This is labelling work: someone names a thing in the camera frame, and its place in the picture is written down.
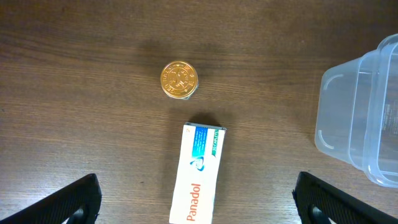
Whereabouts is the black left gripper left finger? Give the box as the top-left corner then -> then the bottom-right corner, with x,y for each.
1,174 -> 102,224

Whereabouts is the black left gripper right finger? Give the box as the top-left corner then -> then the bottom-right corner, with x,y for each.
292,172 -> 397,224

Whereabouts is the white Panadol box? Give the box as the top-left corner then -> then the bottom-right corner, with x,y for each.
169,123 -> 226,224

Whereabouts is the gold-lidded balm jar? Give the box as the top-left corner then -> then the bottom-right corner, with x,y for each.
160,60 -> 199,100

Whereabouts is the clear plastic container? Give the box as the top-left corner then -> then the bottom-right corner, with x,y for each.
315,35 -> 397,188

